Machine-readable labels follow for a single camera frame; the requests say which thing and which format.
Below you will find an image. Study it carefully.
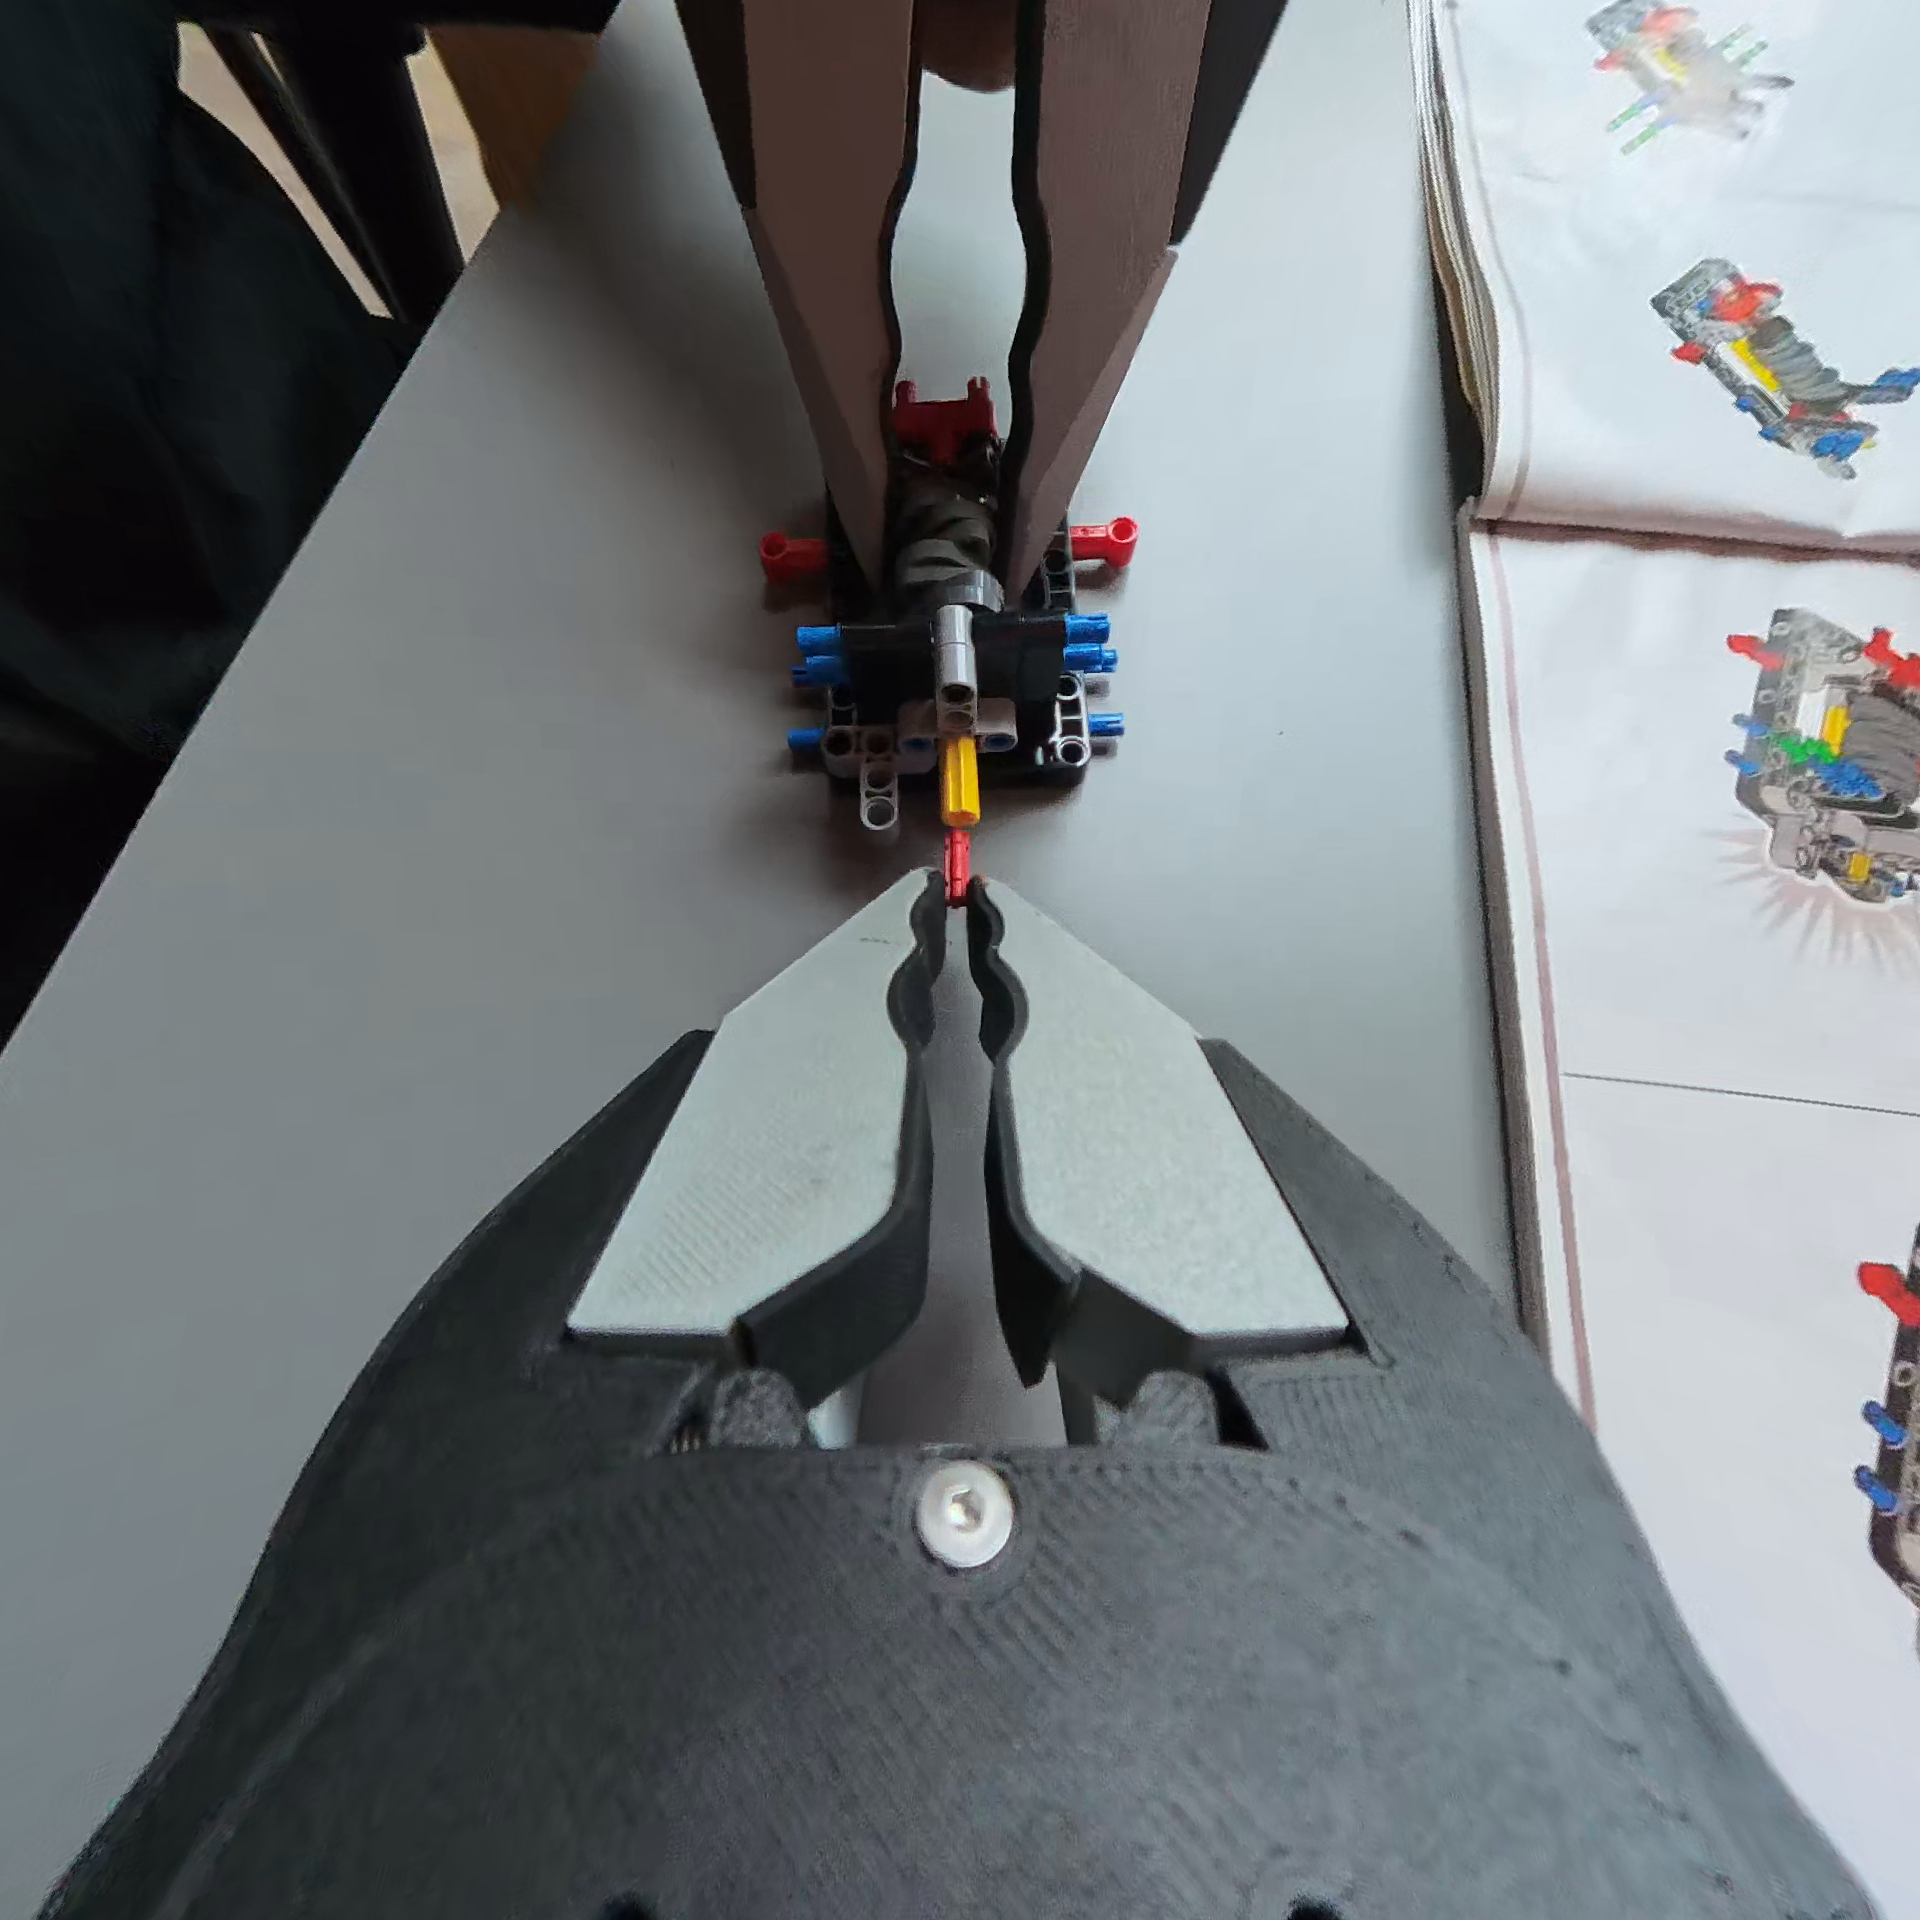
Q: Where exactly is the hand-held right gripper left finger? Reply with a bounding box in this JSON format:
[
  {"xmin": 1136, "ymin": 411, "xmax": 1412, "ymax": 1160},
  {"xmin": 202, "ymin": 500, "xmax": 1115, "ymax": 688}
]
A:
[{"xmin": 564, "ymin": 865, "xmax": 962, "ymax": 1414}]

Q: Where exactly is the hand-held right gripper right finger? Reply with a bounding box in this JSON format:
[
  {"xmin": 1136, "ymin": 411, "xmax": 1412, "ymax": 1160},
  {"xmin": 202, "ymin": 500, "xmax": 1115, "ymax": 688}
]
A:
[{"xmin": 965, "ymin": 872, "xmax": 1354, "ymax": 1439}]

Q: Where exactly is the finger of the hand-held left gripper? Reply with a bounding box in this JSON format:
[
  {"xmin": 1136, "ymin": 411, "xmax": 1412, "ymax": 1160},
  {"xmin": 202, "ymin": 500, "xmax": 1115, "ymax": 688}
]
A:
[
  {"xmin": 1006, "ymin": 0, "xmax": 1297, "ymax": 598},
  {"xmin": 672, "ymin": 0, "xmax": 929, "ymax": 588}
]

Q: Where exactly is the person's left hand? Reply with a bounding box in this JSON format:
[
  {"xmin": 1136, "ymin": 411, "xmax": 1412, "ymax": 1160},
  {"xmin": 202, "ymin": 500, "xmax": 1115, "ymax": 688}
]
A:
[{"xmin": 918, "ymin": 0, "xmax": 1040, "ymax": 91}]

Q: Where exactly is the black lego frame assembly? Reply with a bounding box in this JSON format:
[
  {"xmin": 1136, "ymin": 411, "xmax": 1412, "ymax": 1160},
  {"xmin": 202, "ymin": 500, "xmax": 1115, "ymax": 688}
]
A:
[{"xmin": 756, "ymin": 374, "xmax": 1142, "ymax": 835}]

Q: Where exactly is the black chair frame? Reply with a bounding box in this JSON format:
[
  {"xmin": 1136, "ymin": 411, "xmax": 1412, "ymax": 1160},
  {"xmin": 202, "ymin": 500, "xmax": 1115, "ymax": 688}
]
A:
[{"xmin": 187, "ymin": 0, "xmax": 472, "ymax": 324}]

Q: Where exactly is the lego instruction booklet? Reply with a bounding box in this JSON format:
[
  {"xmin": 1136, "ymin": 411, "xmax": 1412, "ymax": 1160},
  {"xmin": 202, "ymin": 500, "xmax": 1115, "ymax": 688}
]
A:
[{"xmin": 1411, "ymin": 0, "xmax": 1920, "ymax": 1660}]

